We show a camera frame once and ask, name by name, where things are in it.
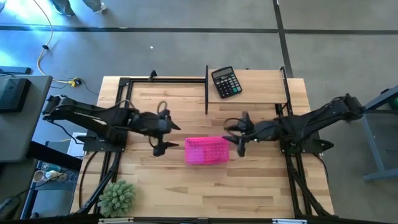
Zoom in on black cart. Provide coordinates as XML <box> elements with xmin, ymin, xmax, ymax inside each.
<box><xmin>20</xmin><ymin>140</ymin><xmax>84</xmax><ymax>219</ymax></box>

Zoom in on white paper sheet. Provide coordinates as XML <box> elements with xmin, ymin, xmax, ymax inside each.
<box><xmin>67</xmin><ymin>132</ymin><xmax>88</xmax><ymax>158</ymax></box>

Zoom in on wooden shelf riser black legs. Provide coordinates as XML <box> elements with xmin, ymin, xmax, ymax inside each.
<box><xmin>205</xmin><ymin>65</ymin><xmax>289</xmax><ymax>115</ymax></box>

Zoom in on black box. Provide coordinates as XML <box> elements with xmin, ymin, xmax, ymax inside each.
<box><xmin>0</xmin><ymin>77</ymin><xmax>32</xmax><ymax>114</ymax></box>

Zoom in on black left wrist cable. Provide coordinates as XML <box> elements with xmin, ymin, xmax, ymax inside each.
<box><xmin>156</xmin><ymin>100</ymin><xmax>169</xmax><ymax>116</ymax></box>

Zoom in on person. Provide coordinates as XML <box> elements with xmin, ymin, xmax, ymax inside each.
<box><xmin>51</xmin><ymin>0</ymin><xmax>107</xmax><ymax>17</ymax></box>

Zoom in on pale yellow floor cable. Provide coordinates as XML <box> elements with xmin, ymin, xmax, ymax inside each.
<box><xmin>33</xmin><ymin>0</ymin><xmax>78</xmax><ymax>85</ymax></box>

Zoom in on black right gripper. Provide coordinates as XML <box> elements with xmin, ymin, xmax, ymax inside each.
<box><xmin>221</xmin><ymin>111</ymin><xmax>280</xmax><ymax>158</ymax></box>

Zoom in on black aluminium rig frame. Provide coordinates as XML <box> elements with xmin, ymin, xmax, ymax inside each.
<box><xmin>74</xmin><ymin>70</ymin><xmax>336</xmax><ymax>224</ymax></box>

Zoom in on green artificial plant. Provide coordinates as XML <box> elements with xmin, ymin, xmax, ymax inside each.
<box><xmin>97</xmin><ymin>179</ymin><xmax>137</xmax><ymax>218</ymax></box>

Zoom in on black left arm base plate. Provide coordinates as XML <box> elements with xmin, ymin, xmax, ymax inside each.
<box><xmin>83</xmin><ymin>129</ymin><xmax>127</xmax><ymax>153</ymax></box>

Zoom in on black desk calculator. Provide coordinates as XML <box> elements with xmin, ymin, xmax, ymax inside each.
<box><xmin>211</xmin><ymin>65</ymin><xmax>243</xmax><ymax>100</ymax></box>

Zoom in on silver frame bracket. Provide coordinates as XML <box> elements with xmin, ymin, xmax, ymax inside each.
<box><xmin>272</xmin><ymin>218</ymin><xmax>308</xmax><ymax>224</ymax></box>
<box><xmin>98</xmin><ymin>217</ymin><xmax>134</xmax><ymax>223</ymax></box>

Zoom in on pink and clear pencil case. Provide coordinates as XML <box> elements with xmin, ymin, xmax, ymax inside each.
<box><xmin>185</xmin><ymin>136</ymin><xmax>230</xmax><ymax>165</ymax></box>

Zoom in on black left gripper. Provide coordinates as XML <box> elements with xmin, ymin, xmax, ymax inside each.
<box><xmin>132</xmin><ymin>108</ymin><xmax>182</xmax><ymax>157</ymax></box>

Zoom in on grey blue metal table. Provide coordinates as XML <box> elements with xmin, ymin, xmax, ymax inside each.
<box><xmin>348</xmin><ymin>85</ymin><xmax>398</xmax><ymax>182</ymax></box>

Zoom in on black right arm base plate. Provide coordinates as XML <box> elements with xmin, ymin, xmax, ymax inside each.
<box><xmin>279</xmin><ymin>130</ymin><xmax>335</xmax><ymax>155</ymax></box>

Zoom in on grey desk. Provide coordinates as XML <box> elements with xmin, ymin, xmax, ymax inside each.
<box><xmin>0</xmin><ymin>74</ymin><xmax>53</xmax><ymax>163</ymax></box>

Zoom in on black flat device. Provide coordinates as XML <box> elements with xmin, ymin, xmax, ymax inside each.
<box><xmin>0</xmin><ymin>65</ymin><xmax>32</xmax><ymax>75</ymax></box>

